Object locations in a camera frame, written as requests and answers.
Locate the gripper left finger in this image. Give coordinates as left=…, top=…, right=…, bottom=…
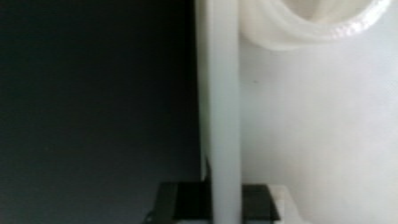
left=144, top=182, right=211, bottom=224

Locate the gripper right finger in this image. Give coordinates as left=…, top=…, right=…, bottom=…
left=238, top=183, right=309, bottom=224

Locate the white square table top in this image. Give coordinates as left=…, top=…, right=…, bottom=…
left=193, top=0, right=398, bottom=224

